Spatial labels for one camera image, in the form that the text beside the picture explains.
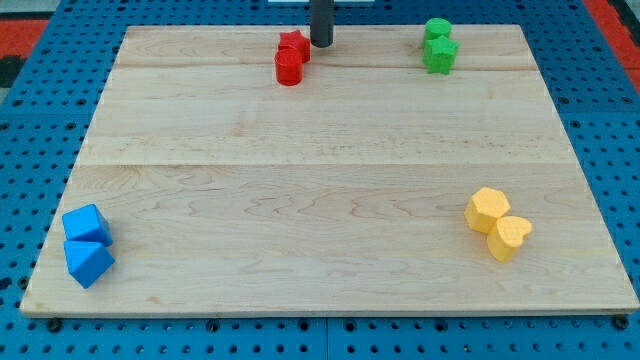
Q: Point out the red circle block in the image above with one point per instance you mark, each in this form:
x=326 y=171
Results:
x=289 y=67

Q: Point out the red star block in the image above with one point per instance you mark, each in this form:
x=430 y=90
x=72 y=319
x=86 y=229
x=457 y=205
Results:
x=298 y=41

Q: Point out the green star block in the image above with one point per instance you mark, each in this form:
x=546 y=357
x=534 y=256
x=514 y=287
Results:
x=439 y=54

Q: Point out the green circle block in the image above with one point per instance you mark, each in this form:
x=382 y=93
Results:
x=436 y=33

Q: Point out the wooden board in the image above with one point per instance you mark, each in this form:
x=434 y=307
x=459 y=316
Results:
x=230 y=195

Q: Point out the yellow hexagon block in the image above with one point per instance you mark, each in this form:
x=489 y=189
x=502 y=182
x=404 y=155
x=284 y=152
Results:
x=484 y=208

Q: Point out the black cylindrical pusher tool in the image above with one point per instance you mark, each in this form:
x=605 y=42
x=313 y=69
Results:
x=321 y=22

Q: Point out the yellow heart block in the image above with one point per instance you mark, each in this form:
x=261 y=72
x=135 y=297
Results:
x=506 y=237

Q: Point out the blue cube block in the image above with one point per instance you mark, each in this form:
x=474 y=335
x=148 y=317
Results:
x=87 y=224

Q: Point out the blue triangle block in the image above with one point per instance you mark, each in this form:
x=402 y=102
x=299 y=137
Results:
x=87 y=261

